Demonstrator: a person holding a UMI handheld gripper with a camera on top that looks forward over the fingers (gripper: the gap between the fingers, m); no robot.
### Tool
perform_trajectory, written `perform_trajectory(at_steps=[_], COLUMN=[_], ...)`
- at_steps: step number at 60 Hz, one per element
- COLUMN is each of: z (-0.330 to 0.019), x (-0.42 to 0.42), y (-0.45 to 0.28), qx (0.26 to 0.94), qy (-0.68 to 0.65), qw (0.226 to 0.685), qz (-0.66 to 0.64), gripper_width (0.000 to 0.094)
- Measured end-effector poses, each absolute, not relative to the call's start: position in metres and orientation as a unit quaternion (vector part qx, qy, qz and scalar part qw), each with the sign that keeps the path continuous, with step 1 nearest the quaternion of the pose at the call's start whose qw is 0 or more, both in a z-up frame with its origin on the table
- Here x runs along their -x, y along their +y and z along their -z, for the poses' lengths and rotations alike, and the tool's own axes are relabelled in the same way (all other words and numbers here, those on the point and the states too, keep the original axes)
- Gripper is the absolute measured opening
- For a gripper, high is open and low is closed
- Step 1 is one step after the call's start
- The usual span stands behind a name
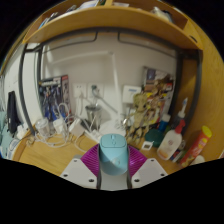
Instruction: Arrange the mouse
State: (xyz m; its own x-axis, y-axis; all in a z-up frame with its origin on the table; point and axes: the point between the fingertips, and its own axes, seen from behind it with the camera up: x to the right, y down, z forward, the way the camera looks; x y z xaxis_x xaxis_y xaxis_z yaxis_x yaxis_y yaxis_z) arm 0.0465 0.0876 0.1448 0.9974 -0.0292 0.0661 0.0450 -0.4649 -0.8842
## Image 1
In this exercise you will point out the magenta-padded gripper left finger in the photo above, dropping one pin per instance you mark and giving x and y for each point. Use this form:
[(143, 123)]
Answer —
[(78, 171)]

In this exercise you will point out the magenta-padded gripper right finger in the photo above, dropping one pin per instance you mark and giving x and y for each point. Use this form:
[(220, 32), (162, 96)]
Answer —
[(148, 171)]

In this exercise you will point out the light teal computer mouse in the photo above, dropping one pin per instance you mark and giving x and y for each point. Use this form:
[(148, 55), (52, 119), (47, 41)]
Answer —
[(114, 153)]

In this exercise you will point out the grey rectangular mouse pad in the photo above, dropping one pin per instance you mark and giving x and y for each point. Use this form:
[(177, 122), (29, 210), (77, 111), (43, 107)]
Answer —
[(114, 182)]

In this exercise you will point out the small white desk clock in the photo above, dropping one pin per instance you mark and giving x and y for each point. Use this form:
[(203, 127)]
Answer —
[(147, 145)]

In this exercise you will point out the dark green round container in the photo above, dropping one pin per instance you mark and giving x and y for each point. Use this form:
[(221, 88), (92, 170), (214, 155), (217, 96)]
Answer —
[(154, 137)]

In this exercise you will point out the white red-pump lotion bottle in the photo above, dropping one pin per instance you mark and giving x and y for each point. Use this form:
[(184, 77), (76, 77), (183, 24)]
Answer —
[(169, 143)]

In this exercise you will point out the white power strip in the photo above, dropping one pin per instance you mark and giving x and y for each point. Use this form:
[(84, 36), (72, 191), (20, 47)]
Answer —
[(94, 135)]

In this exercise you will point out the large white charger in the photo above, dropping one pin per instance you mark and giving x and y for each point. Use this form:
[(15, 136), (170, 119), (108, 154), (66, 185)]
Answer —
[(76, 128)]

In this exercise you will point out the small blue white-capped bottle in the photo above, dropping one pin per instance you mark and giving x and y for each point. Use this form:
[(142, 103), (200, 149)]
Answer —
[(164, 122)]

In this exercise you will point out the orange-red chips can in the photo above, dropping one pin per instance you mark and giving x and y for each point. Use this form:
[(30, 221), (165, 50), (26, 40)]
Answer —
[(196, 146)]

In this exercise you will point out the clear plastic cup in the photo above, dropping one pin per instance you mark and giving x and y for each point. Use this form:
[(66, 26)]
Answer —
[(42, 127)]

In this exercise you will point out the metal cup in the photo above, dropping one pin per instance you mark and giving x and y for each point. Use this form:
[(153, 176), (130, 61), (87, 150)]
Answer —
[(94, 116)]

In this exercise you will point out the brown tree-figure toy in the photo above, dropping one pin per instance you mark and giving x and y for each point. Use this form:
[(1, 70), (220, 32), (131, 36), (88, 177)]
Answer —
[(143, 113)]

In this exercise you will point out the teal bedding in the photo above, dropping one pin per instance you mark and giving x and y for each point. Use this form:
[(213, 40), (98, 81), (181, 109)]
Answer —
[(6, 140)]

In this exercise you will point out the blue model kit box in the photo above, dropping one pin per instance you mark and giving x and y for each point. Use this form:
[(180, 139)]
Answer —
[(53, 96)]

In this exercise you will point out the black bag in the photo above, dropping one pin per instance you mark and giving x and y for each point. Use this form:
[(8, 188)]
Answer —
[(13, 113)]

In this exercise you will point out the white desk lamp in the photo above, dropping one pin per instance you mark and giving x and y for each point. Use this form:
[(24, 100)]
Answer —
[(115, 83)]

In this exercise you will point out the colourful printed poster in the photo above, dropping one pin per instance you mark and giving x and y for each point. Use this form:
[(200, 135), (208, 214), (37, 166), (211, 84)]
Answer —
[(156, 75)]

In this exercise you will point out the wooden shelf unit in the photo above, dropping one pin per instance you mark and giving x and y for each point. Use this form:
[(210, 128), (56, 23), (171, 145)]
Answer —
[(110, 20)]

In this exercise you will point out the white wall-mounted box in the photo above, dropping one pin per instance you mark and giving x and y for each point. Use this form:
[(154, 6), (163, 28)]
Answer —
[(131, 93)]

